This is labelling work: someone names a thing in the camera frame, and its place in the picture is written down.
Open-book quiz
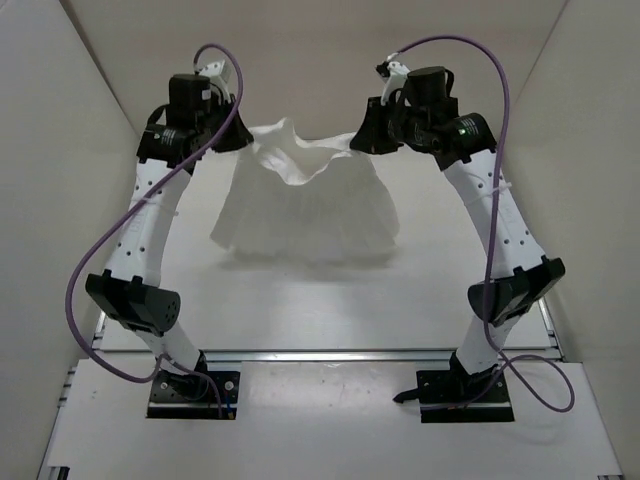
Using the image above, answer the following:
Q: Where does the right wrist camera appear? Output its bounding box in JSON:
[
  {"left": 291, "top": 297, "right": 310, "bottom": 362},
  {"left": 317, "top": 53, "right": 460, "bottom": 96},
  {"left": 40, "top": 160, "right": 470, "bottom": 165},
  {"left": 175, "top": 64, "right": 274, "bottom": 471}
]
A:
[{"left": 375, "top": 55, "right": 410, "bottom": 105}]

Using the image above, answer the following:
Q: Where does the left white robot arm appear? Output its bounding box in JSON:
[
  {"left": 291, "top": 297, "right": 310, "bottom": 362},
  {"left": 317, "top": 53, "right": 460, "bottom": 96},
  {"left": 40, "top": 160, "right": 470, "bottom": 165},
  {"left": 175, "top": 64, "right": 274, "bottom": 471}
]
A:
[{"left": 85, "top": 69, "right": 253, "bottom": 398}]

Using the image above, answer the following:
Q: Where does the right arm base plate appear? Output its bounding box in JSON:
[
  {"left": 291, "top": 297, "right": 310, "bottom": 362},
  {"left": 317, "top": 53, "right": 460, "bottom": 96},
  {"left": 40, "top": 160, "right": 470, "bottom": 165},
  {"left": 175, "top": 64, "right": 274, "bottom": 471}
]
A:
[{"left": 393, "top": 370, "right": 515, "bottom": 424}]

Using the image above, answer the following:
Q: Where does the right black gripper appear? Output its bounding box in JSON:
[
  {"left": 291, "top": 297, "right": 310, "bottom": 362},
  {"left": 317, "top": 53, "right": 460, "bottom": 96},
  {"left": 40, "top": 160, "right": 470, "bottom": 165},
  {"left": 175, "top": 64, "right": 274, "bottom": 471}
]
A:
[{"left": 351, "top": 97, "right": 429, "bottom": 158}]

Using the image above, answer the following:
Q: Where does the purple cable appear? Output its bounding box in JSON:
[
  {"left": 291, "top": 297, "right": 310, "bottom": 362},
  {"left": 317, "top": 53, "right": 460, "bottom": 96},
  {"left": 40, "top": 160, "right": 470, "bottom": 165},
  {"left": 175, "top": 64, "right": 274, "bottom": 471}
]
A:
[
  {"left": 387, "top": 34, "right": 575, "bottom": 413},
  {"left": 65, "top": 44, "right": 247, "bottom": 420}
]

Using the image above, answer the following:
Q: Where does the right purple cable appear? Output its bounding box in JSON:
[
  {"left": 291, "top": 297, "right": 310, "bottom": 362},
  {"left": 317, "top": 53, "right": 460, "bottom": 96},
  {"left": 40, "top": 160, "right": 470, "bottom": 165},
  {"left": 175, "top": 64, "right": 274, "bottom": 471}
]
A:
[{"left": 387, "top": 34, "right": 575, "bottom": 413}]

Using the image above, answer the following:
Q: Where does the aluminium front rail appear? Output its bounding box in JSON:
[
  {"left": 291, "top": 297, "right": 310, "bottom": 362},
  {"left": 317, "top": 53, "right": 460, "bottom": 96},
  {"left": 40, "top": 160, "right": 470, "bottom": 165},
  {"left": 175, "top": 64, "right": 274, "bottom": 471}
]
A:
[{"left": 205, "top": 349, "right": 453, "bottom": 363}]

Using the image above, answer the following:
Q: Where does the white pleated skirt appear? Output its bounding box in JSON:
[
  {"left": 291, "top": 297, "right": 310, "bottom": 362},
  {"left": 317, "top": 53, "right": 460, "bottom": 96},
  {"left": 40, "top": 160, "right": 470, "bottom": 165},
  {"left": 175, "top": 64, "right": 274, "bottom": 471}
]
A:
[{"left": 210, "top": 118, "right": 400, "bottom": 263}]

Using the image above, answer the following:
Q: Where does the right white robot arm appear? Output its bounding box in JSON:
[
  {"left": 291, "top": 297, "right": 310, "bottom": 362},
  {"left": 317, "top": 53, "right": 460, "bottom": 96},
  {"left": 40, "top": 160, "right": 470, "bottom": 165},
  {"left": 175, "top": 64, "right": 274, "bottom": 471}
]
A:
[{"left": 350, "top": 61, "right": 565, "bottom": 401}]

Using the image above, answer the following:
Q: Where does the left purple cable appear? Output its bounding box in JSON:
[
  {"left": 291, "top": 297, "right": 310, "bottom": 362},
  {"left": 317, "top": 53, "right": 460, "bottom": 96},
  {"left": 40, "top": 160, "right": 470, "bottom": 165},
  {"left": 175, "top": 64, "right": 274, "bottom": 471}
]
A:
[{"left": 65, "top": 44, "right": 247, "bottom": 420}]

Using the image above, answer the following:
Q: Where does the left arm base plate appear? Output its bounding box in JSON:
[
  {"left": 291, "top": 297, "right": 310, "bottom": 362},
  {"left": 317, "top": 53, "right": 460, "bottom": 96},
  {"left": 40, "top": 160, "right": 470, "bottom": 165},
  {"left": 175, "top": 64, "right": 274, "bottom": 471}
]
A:
[{"left": 146, "top": 364, "right": 241, "bottom": 421}]

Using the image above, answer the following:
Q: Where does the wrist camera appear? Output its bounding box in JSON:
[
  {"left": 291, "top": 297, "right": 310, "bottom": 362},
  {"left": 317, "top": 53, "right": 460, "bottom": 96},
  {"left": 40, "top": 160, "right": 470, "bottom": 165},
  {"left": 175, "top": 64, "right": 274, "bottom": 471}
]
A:
[
  {"left": 375, "top": 55, "right": 410, "bottom": 105},
  {"left": 194, "top": 60, "right": 231, "bottom": 102}
]

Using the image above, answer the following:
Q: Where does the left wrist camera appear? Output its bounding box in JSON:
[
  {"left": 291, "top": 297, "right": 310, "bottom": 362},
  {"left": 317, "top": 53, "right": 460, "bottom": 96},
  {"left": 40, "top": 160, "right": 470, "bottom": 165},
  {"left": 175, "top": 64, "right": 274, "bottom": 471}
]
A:
[{"left": 194, "top": 60, "right": 231, "bottom": 102}]

